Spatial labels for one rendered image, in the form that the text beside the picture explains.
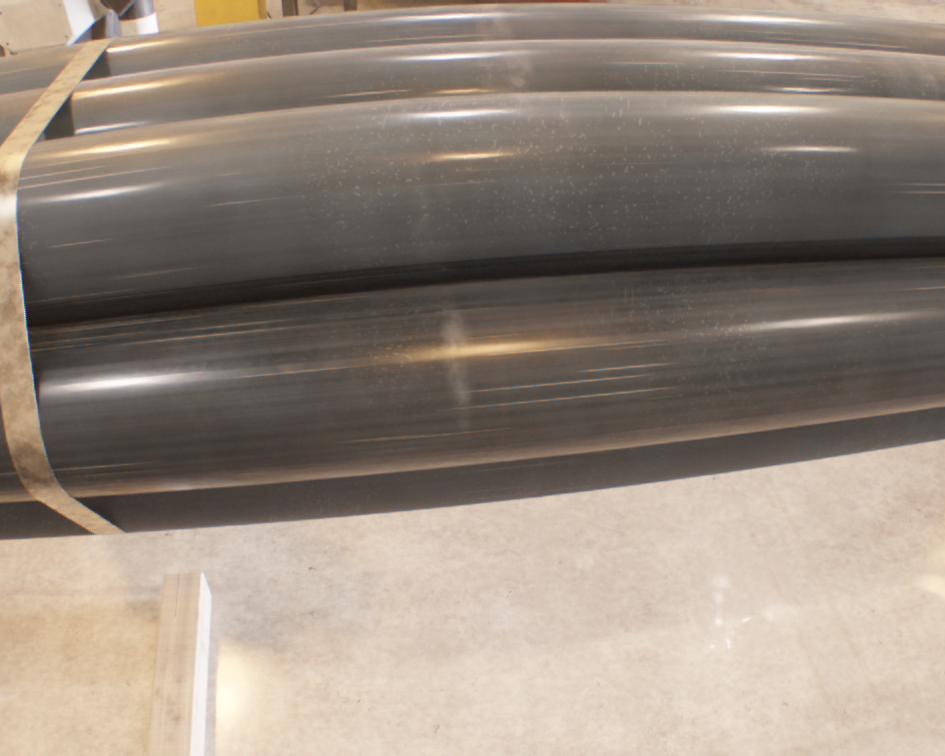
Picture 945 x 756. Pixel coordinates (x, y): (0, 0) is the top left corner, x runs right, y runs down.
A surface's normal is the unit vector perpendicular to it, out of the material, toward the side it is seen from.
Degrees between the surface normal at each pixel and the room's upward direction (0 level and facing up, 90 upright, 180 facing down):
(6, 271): 60
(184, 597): 0
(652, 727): 0
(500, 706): 0
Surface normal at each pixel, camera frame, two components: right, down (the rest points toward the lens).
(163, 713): 0.00, -0.78
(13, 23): -0.04, 0.63
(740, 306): 0.07, -0.42
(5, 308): 0.12, 0.15
